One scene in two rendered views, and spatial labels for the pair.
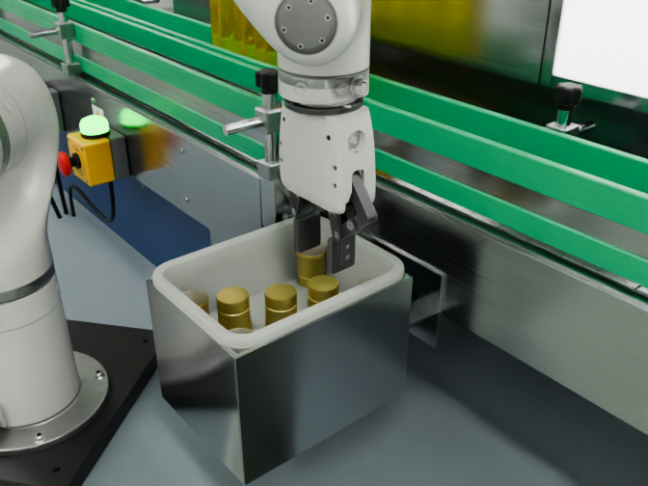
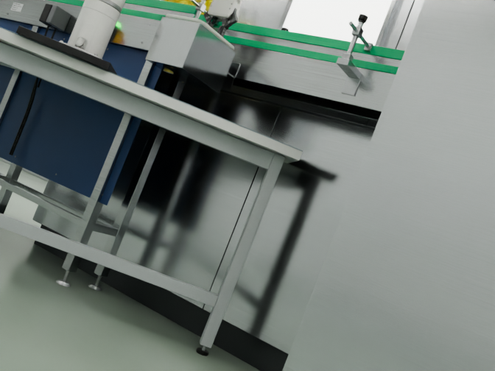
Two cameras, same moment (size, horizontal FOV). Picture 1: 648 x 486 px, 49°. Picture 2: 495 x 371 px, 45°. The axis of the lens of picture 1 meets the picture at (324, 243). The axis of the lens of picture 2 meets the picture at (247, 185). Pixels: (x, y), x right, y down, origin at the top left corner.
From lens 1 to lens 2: 168 cm
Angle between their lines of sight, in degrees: 36
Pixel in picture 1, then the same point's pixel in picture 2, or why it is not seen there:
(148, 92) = (135, 10)
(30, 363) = (104, 31)
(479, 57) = not seen: hidden behind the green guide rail
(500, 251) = (262, 51)
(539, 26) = (277, 24)
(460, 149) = (255, 30)
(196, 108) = (160, 13)
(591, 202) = (290, 37)
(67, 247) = not seen: hidden behind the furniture
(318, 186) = (223, 9)
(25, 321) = (112, 17)
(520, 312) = (264, 68)
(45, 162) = not seen: outside the picture
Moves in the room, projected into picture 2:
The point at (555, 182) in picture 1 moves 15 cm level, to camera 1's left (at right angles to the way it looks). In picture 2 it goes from (281, 34) to (244, 15)
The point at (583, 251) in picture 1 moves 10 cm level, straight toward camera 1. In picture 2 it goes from (285, 50) to (285, 40)
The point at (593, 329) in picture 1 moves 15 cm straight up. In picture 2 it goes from (284, 65) to (300, 25)
